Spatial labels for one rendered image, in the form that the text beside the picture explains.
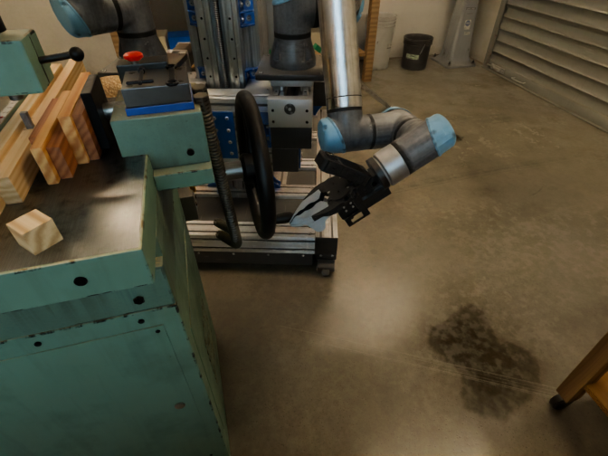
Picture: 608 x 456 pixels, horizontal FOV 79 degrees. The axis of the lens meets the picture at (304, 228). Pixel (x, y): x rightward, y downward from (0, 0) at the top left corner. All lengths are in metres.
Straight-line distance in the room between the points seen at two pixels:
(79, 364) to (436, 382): 1.07
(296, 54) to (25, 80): 0.80
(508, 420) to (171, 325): 1.09
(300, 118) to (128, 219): 0.78
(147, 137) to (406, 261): 1.34
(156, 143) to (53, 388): 0.46
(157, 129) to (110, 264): 0.24
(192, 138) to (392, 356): 1.05
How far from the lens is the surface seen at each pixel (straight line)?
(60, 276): 0.50
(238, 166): 0.73
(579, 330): 1.78
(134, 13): 1.37
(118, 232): 0.50
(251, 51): 1.50
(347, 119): 0.79
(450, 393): 1.41
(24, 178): 0.64
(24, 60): 0.66
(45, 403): 0.86
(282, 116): 1.19
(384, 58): 4.13
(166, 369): 0.79
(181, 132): 0.64
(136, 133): 0.64
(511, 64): 4.26
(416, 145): 0.75
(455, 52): 4.43
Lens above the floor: 1.19
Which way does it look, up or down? 40 degrees down
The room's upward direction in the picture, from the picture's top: straight up
